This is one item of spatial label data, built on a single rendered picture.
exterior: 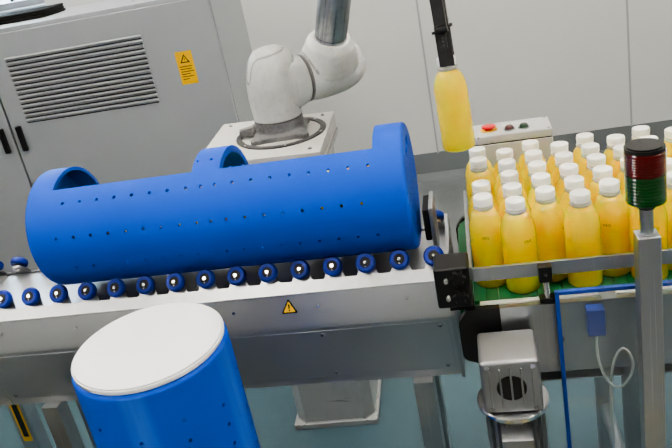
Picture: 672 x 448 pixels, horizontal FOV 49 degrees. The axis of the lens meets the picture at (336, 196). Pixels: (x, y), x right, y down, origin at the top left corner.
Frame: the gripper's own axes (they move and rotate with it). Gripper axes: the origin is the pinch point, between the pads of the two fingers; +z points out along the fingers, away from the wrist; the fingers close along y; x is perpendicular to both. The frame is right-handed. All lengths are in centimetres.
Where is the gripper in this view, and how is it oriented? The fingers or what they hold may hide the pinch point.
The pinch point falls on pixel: (445, 47)
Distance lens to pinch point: 156.2
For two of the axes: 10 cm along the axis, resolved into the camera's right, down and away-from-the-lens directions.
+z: 2.1, 9.2, 3.4
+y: -1.7, 3.8, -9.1
